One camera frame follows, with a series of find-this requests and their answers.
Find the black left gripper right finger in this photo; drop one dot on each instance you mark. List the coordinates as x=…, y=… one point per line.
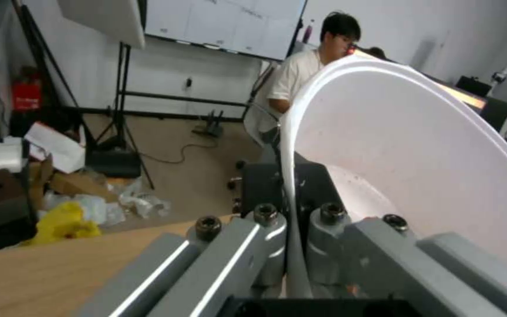
x=381, y=264

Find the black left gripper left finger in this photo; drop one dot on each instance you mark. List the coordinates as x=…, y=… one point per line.
x=218, y=261

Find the yellow plastic bag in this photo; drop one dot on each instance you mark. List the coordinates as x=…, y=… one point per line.
x=62, y=224

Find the clear plastic wrap pile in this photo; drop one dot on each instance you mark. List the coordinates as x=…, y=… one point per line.
x=139, y=201

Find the black router with antennas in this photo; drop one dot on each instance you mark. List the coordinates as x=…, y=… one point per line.
x=211, y=123

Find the black stand base weight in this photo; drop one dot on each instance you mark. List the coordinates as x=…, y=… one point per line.
x=115, y=161

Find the brown cardboard box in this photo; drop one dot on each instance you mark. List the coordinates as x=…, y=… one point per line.
x=77, y=183

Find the black monitor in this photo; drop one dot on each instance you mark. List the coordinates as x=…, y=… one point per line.
x=473, y=86

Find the person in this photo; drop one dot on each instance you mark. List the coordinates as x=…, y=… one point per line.
x=295, y=76

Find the white paper sheets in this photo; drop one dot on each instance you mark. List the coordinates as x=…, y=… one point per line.
x=53, y=143

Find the whiteboard with drawn lines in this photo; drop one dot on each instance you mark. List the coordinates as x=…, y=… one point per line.
x=222, y=23

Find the purple drink bottle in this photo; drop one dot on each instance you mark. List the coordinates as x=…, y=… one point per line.
x=310, y=30

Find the black tripod light stand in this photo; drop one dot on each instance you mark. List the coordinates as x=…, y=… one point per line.
x=55, y=72

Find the red fire extinguisher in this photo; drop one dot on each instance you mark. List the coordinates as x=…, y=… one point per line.
x=27, y=90

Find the white foam board panel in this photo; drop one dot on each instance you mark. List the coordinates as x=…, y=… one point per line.
x=104, y=19

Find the black whiteboard stand frame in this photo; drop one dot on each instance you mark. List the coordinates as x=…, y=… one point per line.
x=123, y=82

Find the white desk camera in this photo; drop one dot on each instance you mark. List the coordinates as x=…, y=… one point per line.
x=505, y=72

